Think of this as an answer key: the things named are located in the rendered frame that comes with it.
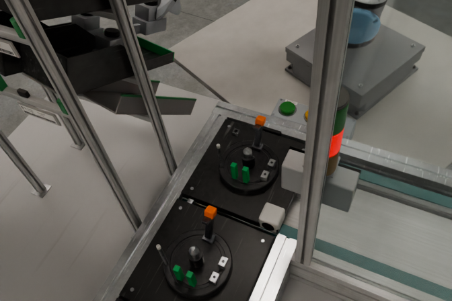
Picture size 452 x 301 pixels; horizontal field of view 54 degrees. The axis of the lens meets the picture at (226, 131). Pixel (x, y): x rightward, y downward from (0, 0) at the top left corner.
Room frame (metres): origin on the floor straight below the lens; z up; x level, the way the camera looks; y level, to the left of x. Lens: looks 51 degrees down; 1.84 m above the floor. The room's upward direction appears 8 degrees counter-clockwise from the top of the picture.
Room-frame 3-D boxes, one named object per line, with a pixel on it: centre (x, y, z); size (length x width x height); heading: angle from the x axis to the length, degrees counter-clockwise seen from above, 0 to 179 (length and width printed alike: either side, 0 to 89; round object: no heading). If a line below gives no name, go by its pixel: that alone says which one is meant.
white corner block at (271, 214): (0.44, -0.07, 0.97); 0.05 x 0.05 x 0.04; 58
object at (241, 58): (1.01, -0.38, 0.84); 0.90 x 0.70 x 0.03; 34
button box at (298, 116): (0.72, -0.23, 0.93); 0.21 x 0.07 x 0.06; 58
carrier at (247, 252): (0.36, 0.09, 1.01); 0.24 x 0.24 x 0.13; 58
